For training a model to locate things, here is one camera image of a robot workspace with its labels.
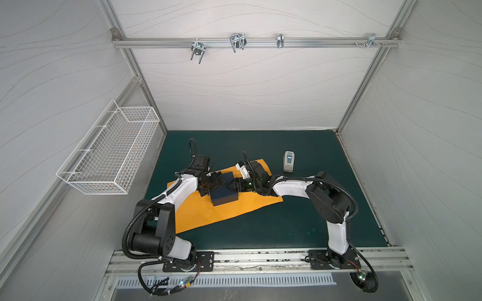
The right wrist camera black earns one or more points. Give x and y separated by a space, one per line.
252 171

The dark blue gift box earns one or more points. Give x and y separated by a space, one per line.
226 193

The metal u-bolt clamp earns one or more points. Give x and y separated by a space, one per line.
198 49
238 41

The green table mat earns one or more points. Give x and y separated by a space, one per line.
292 223

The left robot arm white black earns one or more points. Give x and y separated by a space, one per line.
162 242

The white wire basket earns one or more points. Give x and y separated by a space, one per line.
108 157

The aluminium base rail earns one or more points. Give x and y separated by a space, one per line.
274 260

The aluminium cross rail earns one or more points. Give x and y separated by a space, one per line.
271 42

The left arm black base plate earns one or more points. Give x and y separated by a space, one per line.
196 261

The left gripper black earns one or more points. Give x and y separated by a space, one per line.
214 180

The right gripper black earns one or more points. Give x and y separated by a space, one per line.
250 184

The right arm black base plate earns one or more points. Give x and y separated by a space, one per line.
320 259

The white vent strip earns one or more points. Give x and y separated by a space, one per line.
235 280

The orange wrapping paper sheet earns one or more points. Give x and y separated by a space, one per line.
192 210

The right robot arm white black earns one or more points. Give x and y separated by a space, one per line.
332 202

